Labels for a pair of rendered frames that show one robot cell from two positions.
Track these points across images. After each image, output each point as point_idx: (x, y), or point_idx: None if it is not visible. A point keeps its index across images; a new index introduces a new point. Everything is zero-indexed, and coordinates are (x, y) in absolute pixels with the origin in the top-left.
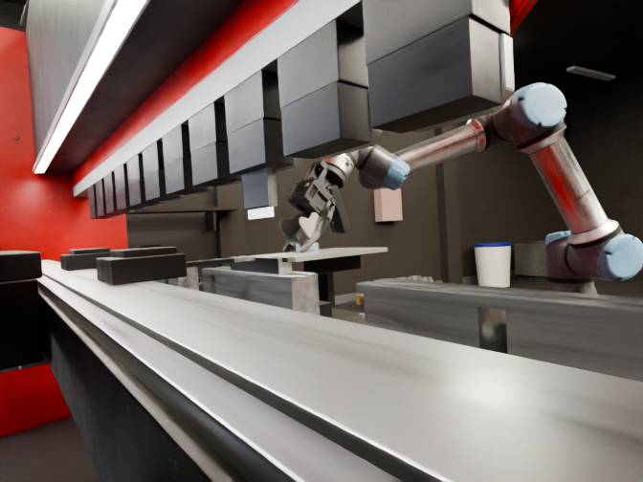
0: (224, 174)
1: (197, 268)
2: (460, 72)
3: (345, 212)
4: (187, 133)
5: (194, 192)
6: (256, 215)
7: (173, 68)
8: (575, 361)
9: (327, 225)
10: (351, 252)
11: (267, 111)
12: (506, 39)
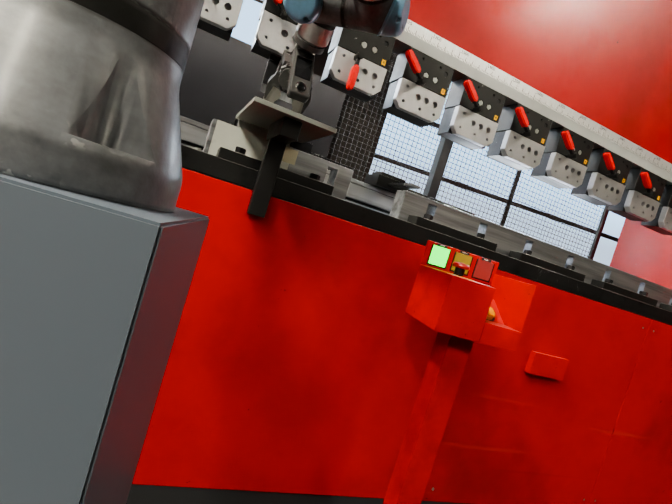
0: (322, 78)
1: (405, 194)
2: None
3: (292, 74)
4: (397, 60)
5: (415, 117)
6: (283, 98)
7: None
8: None
9: (266, 88)
10: (245, 106)
11: (259, 15)
12: None
